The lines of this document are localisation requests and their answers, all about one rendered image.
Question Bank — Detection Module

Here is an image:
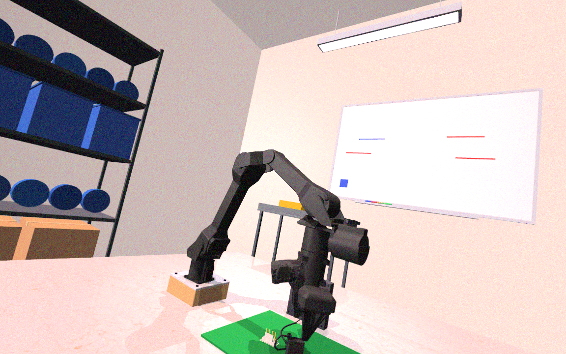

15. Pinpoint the black cooling fan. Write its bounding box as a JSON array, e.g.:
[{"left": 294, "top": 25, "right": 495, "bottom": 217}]
[{"left": 286, "top": 280, "right": 334, "bottom": 330}]

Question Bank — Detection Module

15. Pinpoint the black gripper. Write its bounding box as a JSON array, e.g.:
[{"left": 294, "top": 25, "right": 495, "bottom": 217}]
[{"left": 289, "top": 248, "right": 337, "bottom": 342}]

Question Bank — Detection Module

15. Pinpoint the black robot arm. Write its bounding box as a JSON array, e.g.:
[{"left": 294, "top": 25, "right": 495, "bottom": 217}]
[{"left": 184, "top": 149, "right": 370, "bottom": 287}]

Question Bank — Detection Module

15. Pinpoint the green circuit board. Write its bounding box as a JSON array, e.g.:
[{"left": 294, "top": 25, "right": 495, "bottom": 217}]
[{"left": 201, "top": 310, "right": 361, "bottom": 354}]

